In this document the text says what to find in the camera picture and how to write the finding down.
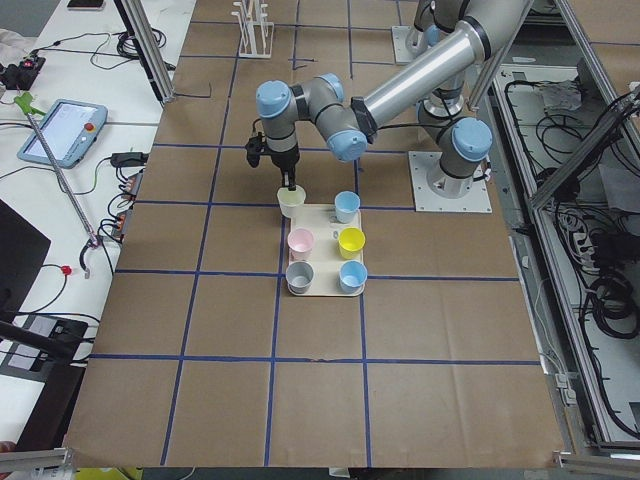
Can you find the grey cup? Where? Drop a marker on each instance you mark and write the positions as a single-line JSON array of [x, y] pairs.
[[299, 277]]

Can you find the black power adapter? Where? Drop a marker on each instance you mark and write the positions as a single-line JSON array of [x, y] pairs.
[[128, 159]]

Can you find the pale green cup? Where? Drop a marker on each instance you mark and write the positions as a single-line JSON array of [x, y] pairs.
[[290, 201]]

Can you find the black monitor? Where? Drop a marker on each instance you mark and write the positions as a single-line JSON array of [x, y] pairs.
[[23, 251]]

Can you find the pink cup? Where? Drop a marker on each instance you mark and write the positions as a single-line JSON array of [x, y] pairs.
[[301, 243]]

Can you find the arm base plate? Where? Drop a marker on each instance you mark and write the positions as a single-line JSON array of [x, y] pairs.
[[408, 43], [436, 192]]

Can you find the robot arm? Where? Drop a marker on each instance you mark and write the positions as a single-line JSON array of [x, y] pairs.
[[474, 32]]

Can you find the white wire cup rack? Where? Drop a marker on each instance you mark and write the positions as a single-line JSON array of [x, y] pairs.
[[256, 30]]

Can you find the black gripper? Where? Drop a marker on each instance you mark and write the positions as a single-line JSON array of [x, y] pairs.
[[284, 160]]

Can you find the light blue cup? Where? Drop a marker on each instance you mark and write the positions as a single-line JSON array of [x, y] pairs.
[[353, 275], [347, 204]]

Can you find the blue teach pendant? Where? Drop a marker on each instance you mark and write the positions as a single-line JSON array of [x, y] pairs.
[[70, 127]]

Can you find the green handled grabber tool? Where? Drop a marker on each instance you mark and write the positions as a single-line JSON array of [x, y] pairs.
[[24, 102]]

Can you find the cream serving tray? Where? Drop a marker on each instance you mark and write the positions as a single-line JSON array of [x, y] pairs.
[[325, 258]]

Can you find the yellow cup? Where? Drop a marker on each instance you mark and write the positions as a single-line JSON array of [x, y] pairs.
[[351, 242]]

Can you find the aluminium frame post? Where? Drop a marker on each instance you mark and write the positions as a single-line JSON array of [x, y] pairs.
[[138, 27]]

